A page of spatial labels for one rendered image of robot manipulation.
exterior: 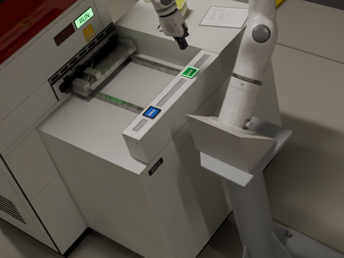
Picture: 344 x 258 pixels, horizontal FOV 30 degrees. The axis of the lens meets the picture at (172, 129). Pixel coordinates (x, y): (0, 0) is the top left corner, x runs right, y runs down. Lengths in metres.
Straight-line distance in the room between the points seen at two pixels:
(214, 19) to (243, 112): 0.67
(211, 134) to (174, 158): 0.34
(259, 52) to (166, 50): 0.72
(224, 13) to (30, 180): 1.17
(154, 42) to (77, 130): 0.55
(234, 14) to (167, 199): 0.88
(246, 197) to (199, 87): 0.49
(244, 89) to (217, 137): 0.21
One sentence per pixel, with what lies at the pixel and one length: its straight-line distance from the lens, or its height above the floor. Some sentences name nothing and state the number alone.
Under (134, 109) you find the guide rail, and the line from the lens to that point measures 2.73.
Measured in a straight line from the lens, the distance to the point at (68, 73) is 2.93.
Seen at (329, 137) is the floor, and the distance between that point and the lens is 3.60.
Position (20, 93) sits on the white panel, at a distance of 2.79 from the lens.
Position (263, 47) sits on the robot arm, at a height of 1.20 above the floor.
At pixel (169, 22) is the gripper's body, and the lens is 2.47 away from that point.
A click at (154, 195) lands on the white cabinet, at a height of 0.66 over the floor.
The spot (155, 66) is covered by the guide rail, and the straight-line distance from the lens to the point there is 2.93.
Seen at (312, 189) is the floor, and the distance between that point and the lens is 3.36.
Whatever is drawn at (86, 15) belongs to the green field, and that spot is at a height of 1.10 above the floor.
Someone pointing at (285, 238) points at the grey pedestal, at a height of 0.02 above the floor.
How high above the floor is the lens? 2.59
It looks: 42 degrees down
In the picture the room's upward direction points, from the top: 18 degrees counter-clockwise
